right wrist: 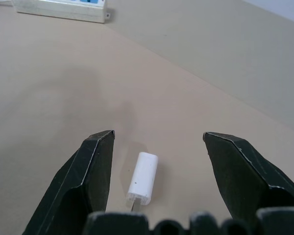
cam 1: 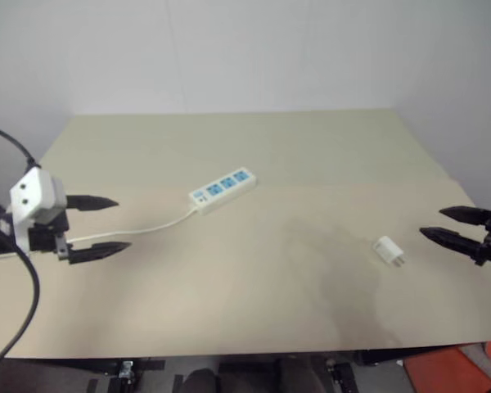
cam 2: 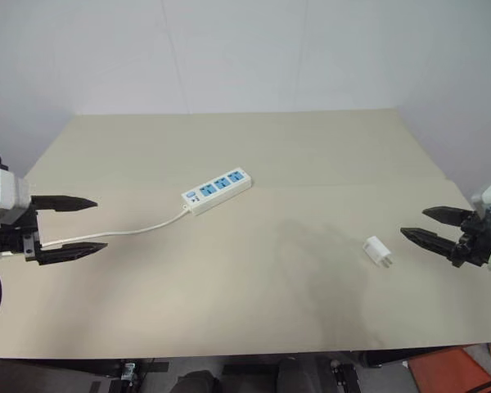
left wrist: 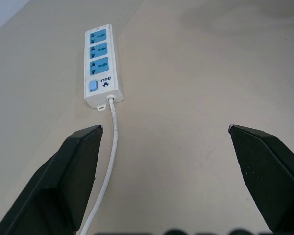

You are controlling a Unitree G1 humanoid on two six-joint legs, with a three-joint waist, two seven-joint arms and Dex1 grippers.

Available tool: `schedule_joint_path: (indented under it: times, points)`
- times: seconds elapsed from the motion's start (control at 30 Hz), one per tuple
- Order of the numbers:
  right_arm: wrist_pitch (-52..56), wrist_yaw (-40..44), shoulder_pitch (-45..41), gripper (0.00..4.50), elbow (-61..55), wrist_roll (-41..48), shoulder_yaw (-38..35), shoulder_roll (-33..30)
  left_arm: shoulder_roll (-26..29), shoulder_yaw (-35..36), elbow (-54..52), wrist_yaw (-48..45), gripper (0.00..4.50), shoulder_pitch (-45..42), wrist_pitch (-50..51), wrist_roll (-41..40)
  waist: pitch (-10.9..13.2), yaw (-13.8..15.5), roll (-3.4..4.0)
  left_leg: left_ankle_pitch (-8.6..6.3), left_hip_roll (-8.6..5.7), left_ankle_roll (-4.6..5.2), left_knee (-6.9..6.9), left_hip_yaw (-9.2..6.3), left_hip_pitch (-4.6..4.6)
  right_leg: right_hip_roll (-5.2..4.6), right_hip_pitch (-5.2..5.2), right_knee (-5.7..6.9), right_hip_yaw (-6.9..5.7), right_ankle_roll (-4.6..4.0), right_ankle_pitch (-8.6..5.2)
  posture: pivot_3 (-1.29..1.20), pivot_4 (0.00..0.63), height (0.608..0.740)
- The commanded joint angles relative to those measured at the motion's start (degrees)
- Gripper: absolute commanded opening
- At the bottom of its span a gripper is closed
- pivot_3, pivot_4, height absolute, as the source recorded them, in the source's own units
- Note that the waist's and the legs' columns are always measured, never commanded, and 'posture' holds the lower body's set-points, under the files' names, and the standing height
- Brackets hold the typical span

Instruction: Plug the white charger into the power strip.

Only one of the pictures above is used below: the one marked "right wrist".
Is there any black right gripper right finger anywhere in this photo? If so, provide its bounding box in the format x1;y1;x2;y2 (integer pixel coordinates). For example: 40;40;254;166
202;132;294;235

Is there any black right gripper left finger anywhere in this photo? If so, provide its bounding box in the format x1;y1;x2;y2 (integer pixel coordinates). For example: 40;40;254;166
22;130;116;235

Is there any white plug adapter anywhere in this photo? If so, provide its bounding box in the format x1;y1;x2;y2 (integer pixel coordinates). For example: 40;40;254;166
124;152;159;212

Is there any white power strip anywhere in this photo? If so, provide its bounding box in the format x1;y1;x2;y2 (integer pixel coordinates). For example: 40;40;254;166
11;0;113;24

